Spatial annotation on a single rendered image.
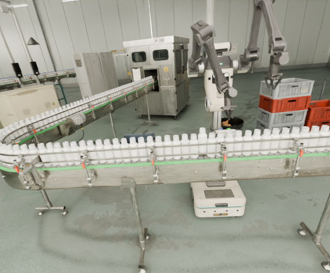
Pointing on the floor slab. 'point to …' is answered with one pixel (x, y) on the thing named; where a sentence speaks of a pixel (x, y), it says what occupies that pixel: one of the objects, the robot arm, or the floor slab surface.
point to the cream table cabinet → (24, 103)
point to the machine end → (166, 77)
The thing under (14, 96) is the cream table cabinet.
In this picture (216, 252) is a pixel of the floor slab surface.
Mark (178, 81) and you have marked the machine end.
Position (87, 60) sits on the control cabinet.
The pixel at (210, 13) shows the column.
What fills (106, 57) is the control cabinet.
